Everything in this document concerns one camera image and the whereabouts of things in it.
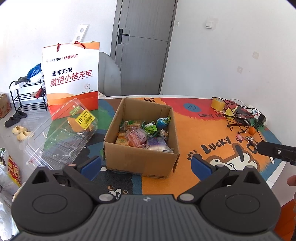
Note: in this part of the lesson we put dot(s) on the black power adapter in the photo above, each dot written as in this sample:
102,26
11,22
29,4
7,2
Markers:
261,119

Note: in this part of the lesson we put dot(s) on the blue and green snack packet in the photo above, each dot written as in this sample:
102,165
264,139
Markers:
163,122

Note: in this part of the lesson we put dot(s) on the white cardboard piece with holes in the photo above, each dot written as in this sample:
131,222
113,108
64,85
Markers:
81,33

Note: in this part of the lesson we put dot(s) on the yellow plastic wrapper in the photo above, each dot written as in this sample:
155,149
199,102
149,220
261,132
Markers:
229,113

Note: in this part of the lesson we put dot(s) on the person's right hand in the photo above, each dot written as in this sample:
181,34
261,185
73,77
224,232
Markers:
292,183

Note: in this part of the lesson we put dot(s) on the yellow slippers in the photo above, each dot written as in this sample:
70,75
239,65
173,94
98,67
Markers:
22,134

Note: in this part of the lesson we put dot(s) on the bunch of keys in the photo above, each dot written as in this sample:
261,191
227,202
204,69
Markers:
251,141

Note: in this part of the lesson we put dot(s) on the black slippers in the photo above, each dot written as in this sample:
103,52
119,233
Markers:
16,118

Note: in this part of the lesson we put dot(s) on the yellow tape roll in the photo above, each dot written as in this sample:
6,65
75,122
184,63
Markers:
217,103

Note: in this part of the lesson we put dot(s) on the purple bread packet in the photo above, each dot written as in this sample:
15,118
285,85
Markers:
158,144

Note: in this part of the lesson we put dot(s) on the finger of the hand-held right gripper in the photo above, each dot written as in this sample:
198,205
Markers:
275,150

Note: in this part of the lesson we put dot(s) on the black shoe rack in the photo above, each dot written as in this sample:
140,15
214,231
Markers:
29,95

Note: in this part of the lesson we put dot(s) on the white wall switch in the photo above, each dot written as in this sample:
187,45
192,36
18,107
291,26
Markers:
209,23

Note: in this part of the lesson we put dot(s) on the clear plastic clamshell container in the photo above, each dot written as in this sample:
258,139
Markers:
62,136

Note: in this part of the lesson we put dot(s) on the colourful cartoon table mat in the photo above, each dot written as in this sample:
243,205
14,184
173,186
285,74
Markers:
208,139

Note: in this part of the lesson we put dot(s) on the small cardboard carton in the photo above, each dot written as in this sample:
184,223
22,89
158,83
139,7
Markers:
4,105

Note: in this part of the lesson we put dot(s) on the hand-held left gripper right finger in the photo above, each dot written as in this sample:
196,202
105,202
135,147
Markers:
201,166

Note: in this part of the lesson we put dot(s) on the grey chair back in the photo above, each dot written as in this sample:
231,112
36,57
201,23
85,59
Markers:
111,74

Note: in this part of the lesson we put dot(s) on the clear candy packet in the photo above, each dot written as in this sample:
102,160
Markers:
164,134

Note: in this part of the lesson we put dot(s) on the tangerine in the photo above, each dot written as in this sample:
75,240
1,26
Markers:
251,131

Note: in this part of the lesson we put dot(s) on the red and yellow snack bag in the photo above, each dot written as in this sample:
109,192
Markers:
14,170

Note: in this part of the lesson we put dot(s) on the brown cardboard box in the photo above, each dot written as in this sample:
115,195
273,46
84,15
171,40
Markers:
143,160

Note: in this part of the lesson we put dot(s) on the blue plastic bag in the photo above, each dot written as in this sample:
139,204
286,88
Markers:
34,71

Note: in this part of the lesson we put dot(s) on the orange snack packet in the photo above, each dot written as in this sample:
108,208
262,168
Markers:
121,139

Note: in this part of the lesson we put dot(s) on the white plastic bag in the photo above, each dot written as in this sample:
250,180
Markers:
5,185

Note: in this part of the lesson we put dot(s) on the grey door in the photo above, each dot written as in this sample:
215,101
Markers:
143,46

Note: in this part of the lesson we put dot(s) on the yellow round biscuit packet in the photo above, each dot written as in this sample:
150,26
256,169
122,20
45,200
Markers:
131,124

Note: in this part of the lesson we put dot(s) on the white and orange paper bag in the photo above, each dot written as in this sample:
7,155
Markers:
71,76

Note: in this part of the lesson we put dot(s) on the white wall outlet cover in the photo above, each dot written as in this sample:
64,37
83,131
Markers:
255,55
240,69

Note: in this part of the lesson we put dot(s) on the light green snack packet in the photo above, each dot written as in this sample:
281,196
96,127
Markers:
150,129

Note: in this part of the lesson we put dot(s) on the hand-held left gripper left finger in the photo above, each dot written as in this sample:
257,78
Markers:
90,166

